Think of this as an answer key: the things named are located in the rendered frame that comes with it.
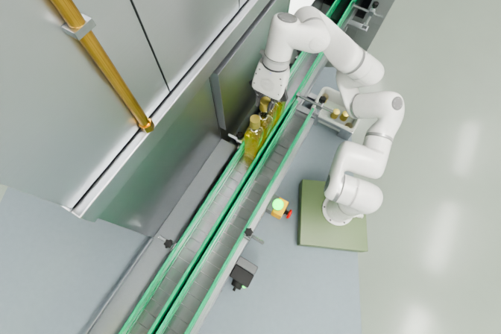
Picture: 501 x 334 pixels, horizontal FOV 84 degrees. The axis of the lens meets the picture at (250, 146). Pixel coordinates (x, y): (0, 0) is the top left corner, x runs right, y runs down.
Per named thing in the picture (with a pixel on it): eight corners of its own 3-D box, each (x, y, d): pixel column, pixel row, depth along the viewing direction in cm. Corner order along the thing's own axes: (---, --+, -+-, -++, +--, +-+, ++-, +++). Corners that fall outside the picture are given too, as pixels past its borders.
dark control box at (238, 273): (240, 256, 112) (240, 255, 104) (257, 267, 110) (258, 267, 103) (229, 276, 109) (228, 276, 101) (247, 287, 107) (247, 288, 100)
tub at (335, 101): (320, 95, 144) (323, 84, 136) (360, 113, 139) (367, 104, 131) (305, 120, 137) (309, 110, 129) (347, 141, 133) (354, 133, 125)
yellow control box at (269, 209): (272, 197, 122) (273, 193, 115) (288, 206, 120) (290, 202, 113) (265, 212, 119) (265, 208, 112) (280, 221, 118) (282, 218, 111)
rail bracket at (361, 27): (342, 27, 159) (357, -8, 138) (370, 39, 156) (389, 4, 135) (339, 33, 157) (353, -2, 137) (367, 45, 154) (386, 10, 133)
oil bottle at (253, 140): (250, 144, 118) (251, 118, 98) (262, 150, 117) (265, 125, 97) (244, 154, 116) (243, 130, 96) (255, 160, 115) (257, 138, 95)
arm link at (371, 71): (355, 98, 77) (315, 102, 90) (395, 121, 89) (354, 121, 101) (367, 43, 79) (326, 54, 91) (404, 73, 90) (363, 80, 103)
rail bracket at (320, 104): (295, 101, 126) (300, 84, 115) (329, 117, 123) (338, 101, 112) (292, 106, 125) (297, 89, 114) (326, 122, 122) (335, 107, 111)
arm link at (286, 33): (326, 12, 72) (338, 32, 67) (312, 48, 81) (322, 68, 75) (270, 7, 69) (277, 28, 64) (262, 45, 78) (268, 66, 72)
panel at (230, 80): (314, -8, 142) (333, -85, 111) (320, -6, 142) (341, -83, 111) (219, 127, 110) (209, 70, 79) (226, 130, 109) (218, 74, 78)
